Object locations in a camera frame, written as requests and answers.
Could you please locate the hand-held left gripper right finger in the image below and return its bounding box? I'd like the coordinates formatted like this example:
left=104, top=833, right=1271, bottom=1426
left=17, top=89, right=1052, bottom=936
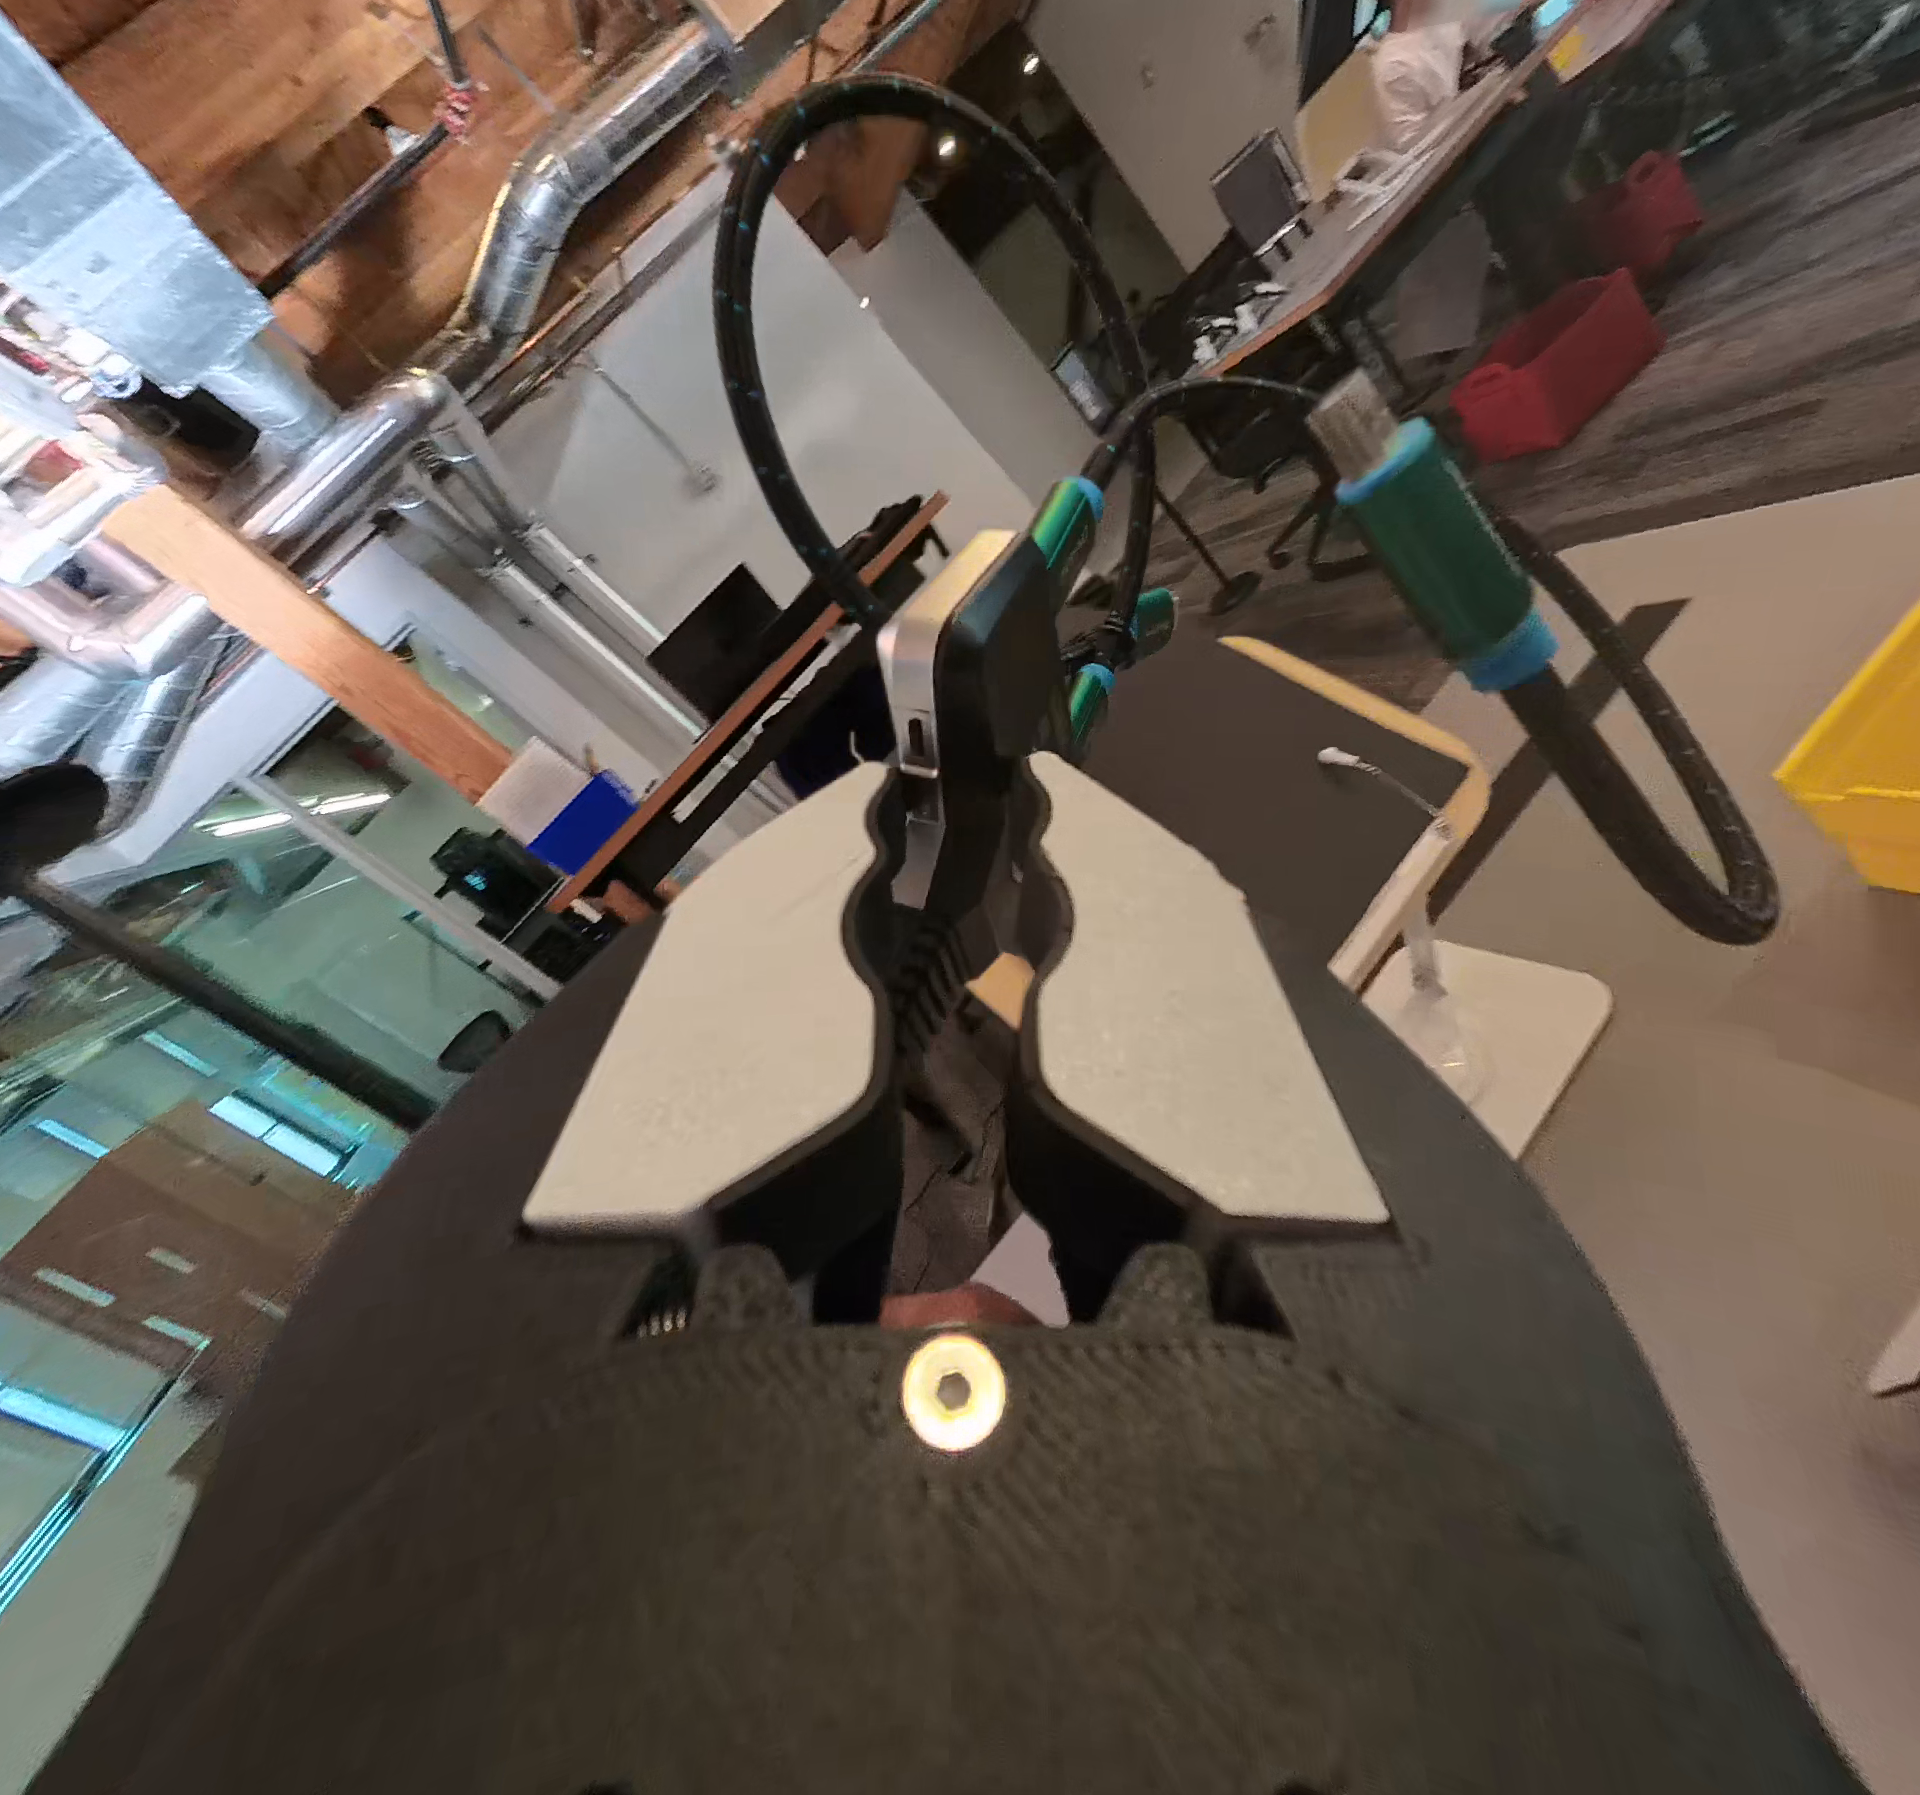
left=1003, top=751, right=1395, bottom=1330

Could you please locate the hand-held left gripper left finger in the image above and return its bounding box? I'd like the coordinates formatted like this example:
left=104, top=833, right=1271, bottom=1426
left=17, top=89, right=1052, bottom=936
left=523, top=761, right=921, bottom=1330

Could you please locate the black hdmi switch box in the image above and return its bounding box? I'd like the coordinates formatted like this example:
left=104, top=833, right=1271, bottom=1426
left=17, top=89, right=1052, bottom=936
left=874, top=529, right=1082, bottom=927

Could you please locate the yellow plastic bin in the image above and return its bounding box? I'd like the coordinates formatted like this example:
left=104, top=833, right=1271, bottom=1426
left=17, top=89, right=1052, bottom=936
left=1775, top=595, right=1920, bottom=900

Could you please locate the blue storage bin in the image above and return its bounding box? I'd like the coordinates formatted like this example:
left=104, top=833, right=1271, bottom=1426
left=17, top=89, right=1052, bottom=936
left=523, top=767, right=646, bottom=870

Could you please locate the black pad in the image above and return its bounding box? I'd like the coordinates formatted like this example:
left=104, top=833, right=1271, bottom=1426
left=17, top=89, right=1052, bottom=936
left=1079, top=644, right=1465, bottom=927

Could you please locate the white metal stand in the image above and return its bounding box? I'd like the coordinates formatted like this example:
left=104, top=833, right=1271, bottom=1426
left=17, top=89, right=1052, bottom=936
left=1322, top=745, right=1617, bottom=1163

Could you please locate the black computer monitor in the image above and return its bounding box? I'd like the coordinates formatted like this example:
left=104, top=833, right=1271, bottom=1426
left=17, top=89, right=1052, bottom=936
left=1298, top=0, right=1384, bottom=101
left=646, top=560, right=783, bottom=699

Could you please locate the red plastic bin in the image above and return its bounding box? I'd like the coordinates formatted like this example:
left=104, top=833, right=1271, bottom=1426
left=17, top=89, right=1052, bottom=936
left=1453, top=269, right=1667, bottom=465
left=1571, top=149, right=1709, bottom=271

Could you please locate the white plastic bag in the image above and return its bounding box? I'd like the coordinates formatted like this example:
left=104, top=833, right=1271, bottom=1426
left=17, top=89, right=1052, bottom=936
left=1368, top=22, right=1469, bottom=149

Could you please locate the round silver duct pipe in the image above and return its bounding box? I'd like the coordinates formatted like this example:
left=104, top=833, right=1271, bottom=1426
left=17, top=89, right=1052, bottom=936
left=0, top=25, right=739, bottom=815

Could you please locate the silver insulated air duct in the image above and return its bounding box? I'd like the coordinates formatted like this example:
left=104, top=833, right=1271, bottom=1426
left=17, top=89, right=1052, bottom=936
left=0, top=18, right=281, bottom=402

